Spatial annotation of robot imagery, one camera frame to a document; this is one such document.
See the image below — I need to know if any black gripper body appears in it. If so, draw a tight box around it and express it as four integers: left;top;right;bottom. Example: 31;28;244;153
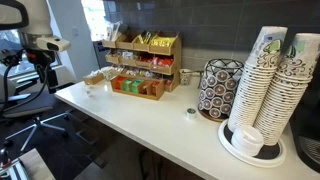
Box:
25;49;58;73

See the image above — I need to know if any orange-red sachet stack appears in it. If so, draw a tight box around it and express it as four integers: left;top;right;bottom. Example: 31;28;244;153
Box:
114;76;128;91

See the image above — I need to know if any teal green sachet stack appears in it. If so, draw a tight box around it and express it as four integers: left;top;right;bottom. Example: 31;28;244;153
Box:
122;79;133;92

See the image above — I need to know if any bright green sachet stack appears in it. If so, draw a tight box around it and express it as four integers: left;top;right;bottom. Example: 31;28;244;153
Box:
130;78;144;94

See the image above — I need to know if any wooden sachet compartment box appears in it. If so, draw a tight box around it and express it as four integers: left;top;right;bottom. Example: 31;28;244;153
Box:
110;74;166;101

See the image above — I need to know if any yellow-green sachet pile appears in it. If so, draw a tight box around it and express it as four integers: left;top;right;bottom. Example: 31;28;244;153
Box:
137;31;158;45

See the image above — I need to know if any red sachet pile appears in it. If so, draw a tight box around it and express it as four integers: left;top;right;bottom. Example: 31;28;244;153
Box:
151;55;175;68

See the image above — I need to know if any dark lower counter cabinet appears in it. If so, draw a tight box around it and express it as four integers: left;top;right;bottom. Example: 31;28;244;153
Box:
73;109;205;180

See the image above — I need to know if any yellow sachet pile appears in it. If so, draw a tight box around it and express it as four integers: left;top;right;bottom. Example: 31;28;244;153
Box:
150;36;177;48

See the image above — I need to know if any grey office chair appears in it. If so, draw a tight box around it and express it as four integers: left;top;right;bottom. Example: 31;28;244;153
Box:
0;73;88;153

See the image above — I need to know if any small wooden packet box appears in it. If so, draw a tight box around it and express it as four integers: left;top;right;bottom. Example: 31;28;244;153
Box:
82;70;105;86

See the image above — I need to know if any white sugar packet pile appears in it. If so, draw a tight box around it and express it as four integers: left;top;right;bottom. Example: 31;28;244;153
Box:
86;69;103;79

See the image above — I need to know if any white wrapped stirrer bundle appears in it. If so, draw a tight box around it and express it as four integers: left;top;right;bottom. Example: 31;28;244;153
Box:
105;21;125;43

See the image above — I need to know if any white printed packet pile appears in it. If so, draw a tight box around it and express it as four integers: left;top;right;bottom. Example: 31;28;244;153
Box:
121;50;139;62

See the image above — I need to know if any light wooden table corner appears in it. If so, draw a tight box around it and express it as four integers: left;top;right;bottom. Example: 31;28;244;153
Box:
17;147;57;180

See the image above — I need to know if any tiered wooden condiment organizer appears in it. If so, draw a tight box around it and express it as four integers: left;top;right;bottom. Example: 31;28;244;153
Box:
101;30;183;94

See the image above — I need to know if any green lid coffee pod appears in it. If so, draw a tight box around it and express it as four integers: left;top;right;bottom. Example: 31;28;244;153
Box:
185;107;197;120

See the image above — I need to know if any round white cup tray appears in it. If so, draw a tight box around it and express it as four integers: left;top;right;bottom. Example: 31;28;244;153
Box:
217;118;287;169

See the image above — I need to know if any tall patterned paper cup stack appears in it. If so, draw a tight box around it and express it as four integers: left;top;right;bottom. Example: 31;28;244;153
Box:
252;32;320;147
227;25;289;133

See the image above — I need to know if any white cup lid stack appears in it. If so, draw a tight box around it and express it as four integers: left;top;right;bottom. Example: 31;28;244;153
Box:
230;123;265;157

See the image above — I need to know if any black coffee machine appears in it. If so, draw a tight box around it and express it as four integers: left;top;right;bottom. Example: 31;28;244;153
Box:
289;74;320;175

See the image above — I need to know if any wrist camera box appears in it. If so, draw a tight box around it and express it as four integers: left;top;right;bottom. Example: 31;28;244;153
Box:
35;36;72;53

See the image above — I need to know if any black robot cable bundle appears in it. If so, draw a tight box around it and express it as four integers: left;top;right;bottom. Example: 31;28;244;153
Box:
0;61;51;116

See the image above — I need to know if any black curved frame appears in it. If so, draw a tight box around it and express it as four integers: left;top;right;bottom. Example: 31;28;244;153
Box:
0;0;30;31

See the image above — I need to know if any wire coffee pod carousel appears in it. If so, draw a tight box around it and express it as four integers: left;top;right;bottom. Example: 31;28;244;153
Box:
197;58;245;123

